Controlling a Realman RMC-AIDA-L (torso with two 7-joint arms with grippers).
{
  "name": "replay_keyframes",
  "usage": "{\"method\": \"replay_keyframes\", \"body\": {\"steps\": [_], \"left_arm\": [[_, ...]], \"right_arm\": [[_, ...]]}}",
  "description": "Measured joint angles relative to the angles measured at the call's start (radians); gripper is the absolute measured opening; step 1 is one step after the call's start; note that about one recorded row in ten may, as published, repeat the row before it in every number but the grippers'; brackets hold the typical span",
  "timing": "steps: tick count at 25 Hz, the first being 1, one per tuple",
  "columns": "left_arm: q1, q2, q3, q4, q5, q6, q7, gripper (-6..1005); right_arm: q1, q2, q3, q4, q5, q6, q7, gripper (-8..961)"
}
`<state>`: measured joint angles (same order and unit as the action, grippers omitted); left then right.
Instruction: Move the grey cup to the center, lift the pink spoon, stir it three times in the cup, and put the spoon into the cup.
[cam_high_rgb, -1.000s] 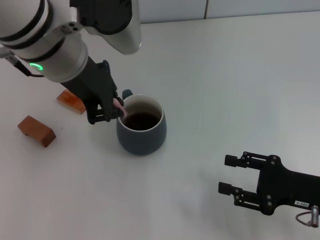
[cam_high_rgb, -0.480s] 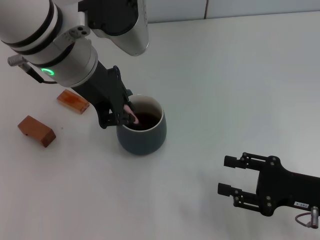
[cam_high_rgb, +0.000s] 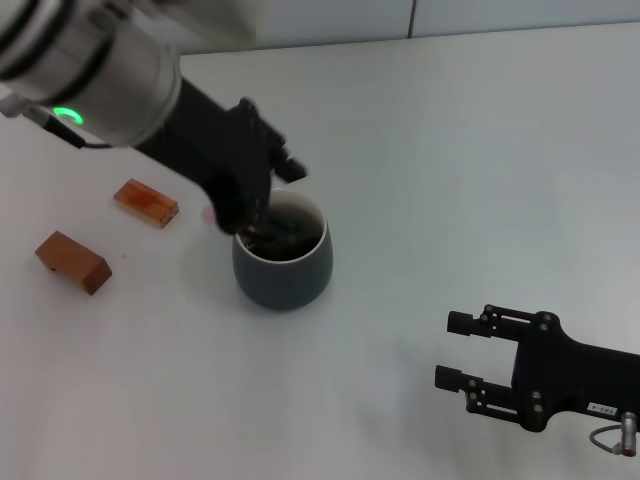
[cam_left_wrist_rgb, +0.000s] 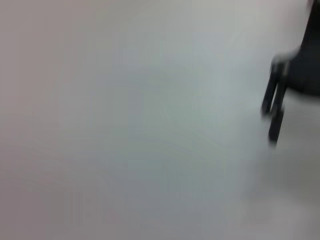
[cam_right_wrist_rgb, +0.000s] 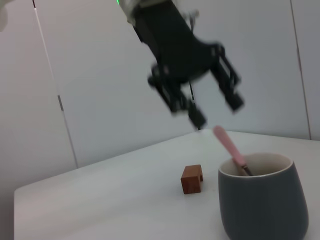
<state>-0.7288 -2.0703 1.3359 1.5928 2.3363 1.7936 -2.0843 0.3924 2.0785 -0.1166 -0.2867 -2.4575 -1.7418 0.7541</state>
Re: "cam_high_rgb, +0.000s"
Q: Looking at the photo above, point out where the flat orange wooden rest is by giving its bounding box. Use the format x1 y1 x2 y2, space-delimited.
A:
113 178 180 231

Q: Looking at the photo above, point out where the pink handled metal spoon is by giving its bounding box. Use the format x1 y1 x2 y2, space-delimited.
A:
200 205 261 251

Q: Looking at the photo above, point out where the dark coffee liquid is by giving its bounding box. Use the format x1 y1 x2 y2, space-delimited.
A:
248 209 324 263

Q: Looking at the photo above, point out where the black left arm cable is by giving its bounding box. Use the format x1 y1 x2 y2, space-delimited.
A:
23 106 112 151

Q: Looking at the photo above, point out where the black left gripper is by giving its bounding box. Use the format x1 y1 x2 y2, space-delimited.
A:
134 77 309 245

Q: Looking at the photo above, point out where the thin right wrist cable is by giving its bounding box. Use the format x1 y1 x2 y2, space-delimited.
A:
588 411 640 457

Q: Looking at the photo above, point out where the brown arched wooden block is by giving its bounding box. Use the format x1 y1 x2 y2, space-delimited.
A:
34 230 113 297

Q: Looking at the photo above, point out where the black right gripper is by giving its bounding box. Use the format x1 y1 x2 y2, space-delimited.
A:
433 302 640 434

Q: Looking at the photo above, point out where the grey ceramic cup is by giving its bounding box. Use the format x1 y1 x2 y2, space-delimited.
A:
231 187 335 313

